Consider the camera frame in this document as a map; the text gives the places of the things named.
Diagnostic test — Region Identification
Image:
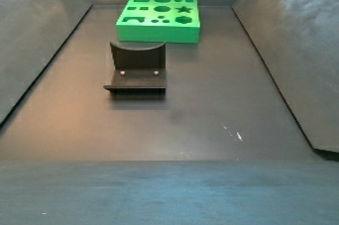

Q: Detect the green shape sorter block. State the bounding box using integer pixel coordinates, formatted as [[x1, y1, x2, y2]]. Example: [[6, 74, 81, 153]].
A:
[[115, 0, 201, 44]]

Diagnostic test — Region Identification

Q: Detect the black curved holder stand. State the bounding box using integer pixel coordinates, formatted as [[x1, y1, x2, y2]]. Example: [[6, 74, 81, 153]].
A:
[[103, 43, 167, 92]]

